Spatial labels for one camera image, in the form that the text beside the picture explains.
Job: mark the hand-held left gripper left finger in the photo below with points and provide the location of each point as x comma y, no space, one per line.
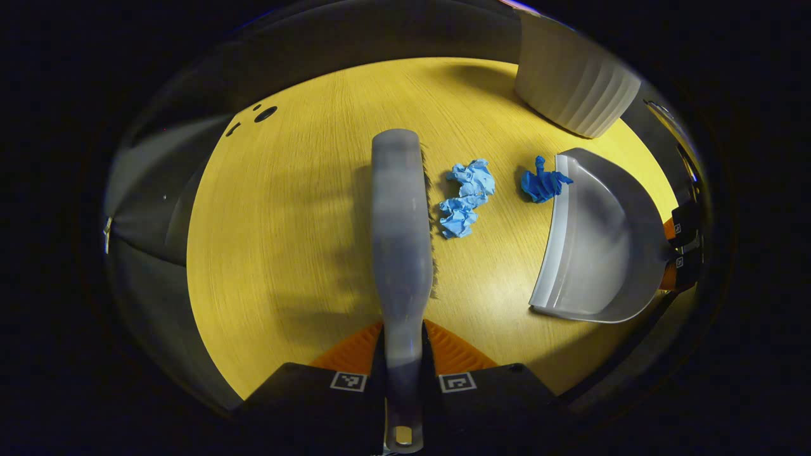
304,399

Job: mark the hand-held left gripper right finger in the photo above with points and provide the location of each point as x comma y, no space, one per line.
500,399

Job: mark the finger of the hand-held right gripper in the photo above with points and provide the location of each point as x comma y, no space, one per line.
689,267
685,225

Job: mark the grey plastic dustpan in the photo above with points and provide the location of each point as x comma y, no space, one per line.
602,247

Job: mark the dark blue paper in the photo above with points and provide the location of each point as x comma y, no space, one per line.
542,185

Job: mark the white ribbed garbage bin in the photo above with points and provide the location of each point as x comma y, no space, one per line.
570,82

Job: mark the small grey broom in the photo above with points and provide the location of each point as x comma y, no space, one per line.
400,240

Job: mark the light blue paper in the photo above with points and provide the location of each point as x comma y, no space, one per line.
472,180

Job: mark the wooden desktop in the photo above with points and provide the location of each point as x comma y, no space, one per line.
285,253

